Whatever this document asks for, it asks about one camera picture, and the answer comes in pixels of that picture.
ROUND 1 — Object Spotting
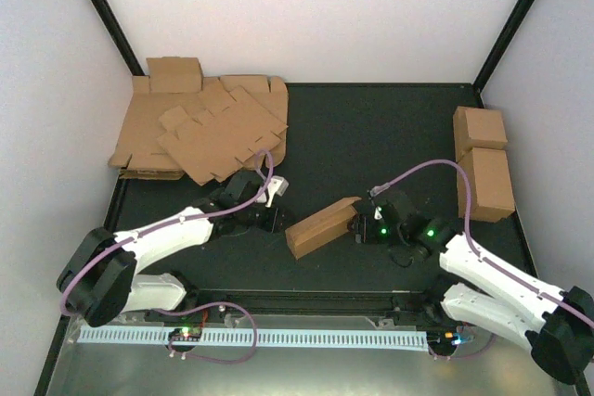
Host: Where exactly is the loose top cardboard blank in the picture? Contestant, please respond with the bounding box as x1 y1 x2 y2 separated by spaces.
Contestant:
157 81 289 185

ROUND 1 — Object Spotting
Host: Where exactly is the folded cardboard box front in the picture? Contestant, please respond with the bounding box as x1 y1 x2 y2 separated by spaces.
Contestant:
458 147 515 223

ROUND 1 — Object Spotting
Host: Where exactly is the metal base plate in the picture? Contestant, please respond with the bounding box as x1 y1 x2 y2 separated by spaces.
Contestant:
46 318 575 395

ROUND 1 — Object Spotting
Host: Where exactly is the light blue slotted cable duct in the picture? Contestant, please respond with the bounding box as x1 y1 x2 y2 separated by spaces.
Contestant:
77 326 429 352

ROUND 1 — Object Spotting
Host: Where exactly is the stack of flat cardboard blanks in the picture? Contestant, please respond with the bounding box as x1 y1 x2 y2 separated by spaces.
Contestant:
109 75 289 185

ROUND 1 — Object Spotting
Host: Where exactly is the black right corner frame post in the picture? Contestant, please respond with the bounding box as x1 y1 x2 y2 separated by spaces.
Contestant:
472 0 536 94

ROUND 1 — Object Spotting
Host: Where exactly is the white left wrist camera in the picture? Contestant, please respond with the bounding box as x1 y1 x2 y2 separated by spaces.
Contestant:
256 175 289 208

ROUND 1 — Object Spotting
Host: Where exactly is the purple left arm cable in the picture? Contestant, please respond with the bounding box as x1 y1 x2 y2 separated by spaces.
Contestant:
59 149 276 318

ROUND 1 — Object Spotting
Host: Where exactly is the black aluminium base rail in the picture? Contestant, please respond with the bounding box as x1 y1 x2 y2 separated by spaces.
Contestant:
196 288 429 317

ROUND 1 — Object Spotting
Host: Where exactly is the black corner frame post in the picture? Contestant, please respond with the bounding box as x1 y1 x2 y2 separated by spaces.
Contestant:
472 0 536 94
90 0 145 76

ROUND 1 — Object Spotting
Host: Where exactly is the black left corner frame post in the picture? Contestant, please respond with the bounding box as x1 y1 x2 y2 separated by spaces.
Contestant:
90 0 145 76

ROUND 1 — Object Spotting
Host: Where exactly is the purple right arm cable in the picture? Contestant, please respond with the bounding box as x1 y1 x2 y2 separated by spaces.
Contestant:
368 160 594 360

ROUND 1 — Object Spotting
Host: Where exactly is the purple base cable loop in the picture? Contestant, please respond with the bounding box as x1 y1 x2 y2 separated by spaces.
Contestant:
157 301 259 364

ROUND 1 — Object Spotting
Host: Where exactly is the small folded cardboard box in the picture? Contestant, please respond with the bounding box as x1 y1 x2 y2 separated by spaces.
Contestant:
147 57 203 94

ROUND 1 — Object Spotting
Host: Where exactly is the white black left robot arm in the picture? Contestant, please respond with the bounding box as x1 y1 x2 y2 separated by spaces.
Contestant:
57 171 293 327

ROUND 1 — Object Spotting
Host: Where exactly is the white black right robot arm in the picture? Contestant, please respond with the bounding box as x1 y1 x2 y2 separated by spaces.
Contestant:
348 193 593 385

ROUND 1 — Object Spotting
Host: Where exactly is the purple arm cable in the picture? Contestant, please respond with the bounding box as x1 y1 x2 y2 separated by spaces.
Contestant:
368 160 594 360
59 149 276 318

